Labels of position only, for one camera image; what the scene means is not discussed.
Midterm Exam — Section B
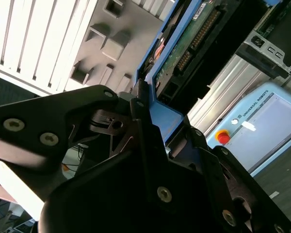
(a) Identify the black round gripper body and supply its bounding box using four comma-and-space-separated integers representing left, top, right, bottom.
38, 150, 224, 233

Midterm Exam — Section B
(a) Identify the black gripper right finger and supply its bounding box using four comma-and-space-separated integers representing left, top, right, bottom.
181, 120, 291, 233

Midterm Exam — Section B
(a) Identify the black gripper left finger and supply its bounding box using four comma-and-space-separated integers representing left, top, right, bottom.
0, 79, 177, 211

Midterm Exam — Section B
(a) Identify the hard disk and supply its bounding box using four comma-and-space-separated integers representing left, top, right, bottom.
133, 0, 255, 158

